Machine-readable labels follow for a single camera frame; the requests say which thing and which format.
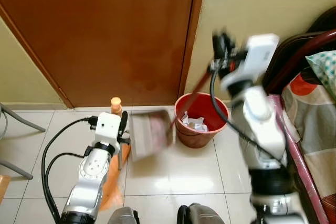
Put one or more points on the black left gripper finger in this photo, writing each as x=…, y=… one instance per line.
x=124, y=120

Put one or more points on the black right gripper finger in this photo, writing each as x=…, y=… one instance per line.
x=229, y=43
x=218, y=45

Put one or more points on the orange bristle broom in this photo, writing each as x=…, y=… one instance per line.
x=111, y=182

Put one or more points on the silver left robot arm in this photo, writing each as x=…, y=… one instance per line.
x=92, y=174

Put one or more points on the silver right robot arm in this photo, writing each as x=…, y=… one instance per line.
x=257, y=114

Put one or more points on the dark wooden headboard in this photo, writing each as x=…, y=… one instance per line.
x=286, y=51

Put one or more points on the crumpled white paper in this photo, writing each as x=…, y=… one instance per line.
x=195, y=124

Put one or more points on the red plastic waste bin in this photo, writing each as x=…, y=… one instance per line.
x=197, y=137

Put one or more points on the grey left robot leg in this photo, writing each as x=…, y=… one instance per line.
x=123, y=216

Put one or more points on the grey robot leg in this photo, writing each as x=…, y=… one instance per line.
x=202, y=214
x=123, y=216

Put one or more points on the brown wooden door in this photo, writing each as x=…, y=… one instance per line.
x=105, y=35

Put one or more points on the teal checked pillow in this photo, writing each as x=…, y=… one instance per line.
x=324, y=69

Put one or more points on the grey right robot leg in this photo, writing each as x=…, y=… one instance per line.
x=202, y=214

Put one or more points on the bed with patterned sheet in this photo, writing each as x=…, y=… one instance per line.
x=315, y=129

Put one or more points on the light wooden furniture corner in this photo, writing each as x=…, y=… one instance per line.
x=3, y=187

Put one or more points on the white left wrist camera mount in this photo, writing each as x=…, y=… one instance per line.
x=107, y=127

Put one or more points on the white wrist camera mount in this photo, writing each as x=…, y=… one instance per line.
x=107, y=127
x=260, y=53

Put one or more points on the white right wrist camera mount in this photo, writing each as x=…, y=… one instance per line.
x=260, y=53

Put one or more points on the grey metal chair frame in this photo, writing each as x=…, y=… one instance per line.
x=21, y=120

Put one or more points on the pink bed side rail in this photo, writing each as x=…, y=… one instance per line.
x=294, y=145

